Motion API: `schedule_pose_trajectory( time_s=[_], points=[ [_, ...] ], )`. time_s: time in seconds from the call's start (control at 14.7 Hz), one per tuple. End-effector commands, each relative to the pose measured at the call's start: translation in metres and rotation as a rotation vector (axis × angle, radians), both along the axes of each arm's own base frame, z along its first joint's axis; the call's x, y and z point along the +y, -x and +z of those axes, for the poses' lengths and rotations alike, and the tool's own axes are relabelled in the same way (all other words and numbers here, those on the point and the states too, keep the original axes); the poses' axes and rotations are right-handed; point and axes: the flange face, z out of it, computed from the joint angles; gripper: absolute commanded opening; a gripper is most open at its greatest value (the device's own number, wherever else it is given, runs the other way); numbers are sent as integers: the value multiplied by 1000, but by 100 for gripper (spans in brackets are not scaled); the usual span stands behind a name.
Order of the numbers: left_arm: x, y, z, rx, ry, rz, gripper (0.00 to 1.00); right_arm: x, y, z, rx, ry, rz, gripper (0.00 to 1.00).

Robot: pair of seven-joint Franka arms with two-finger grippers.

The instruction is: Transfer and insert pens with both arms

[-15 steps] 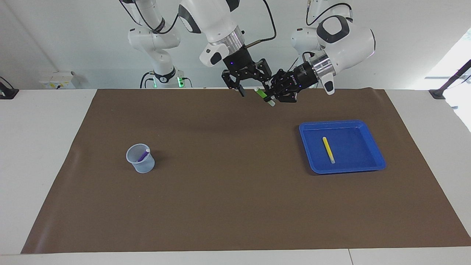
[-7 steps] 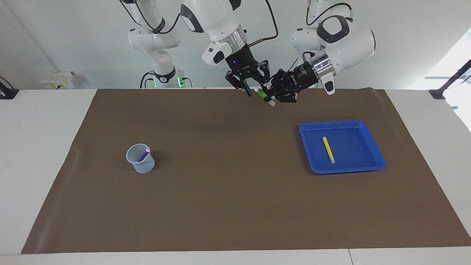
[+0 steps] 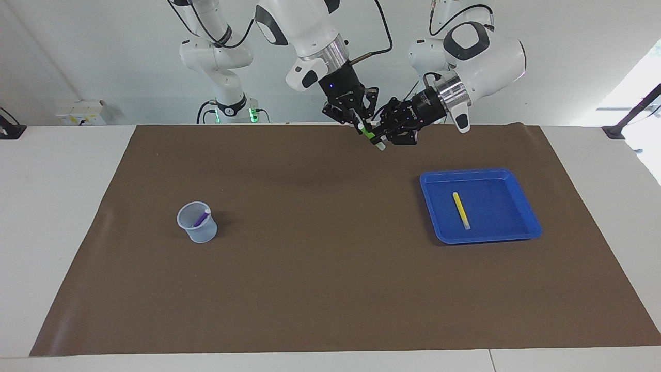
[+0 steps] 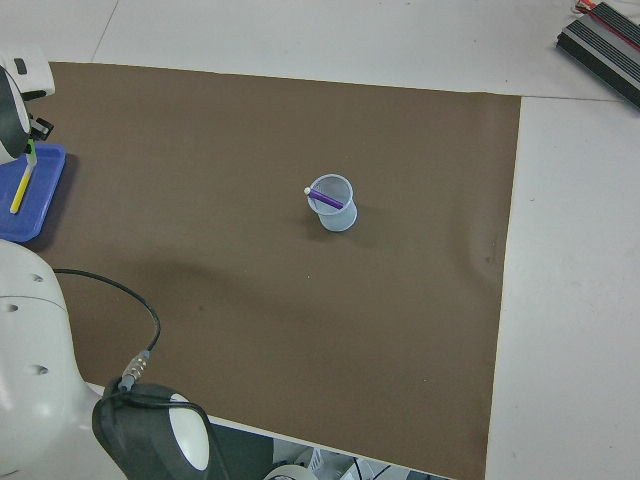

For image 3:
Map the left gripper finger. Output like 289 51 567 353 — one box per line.
380 97 414 127
382 124 421 145

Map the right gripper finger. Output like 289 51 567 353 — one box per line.
361 88 380 127
323 101 365 135

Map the green marker pen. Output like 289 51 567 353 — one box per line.
360 123 387 151

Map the yellow marker pen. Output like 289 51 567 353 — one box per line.
453 192 471 230

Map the blue plastic tray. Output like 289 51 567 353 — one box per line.
419 168 543 245

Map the brown table mat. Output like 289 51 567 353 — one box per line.
29 123 661 357

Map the translucent plastic cup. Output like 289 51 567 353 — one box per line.
177 201 218 244

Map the black table clamp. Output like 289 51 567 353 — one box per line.
0 107 26 140

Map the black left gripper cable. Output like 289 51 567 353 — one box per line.
412 72 439 101

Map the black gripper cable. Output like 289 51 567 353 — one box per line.
412 72 439 101
351 0 394 65

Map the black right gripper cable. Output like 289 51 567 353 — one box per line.
351 0 394 65

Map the black left arm hose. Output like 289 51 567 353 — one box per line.
430 0 494 39

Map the black arm hose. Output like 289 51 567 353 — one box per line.
430 0 494 39
169 0 255 50

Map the black base power cable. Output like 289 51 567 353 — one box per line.
196 100 217 125

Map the black right arm hose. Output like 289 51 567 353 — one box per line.
169 0 255 50

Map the black camera stand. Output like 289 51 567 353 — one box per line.
602 83 661 140

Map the white wall socket box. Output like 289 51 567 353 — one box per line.
56 100 107 126

